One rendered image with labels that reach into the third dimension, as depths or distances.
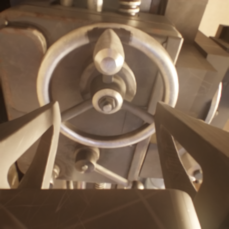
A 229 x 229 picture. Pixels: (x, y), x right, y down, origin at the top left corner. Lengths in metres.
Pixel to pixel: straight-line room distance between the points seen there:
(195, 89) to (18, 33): 0.30
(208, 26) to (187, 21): 3.69
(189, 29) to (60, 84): 0.30
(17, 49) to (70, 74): 0.09
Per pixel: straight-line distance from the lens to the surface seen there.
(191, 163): 0.40
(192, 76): 0.39
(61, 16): 0.35
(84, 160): 0.44
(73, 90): 0.39
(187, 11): 0.49
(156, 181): 1.22
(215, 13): 4.17
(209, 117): 0.52
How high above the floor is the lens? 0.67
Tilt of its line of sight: 5 degrees up
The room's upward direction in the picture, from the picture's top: 96 degrees clockwise
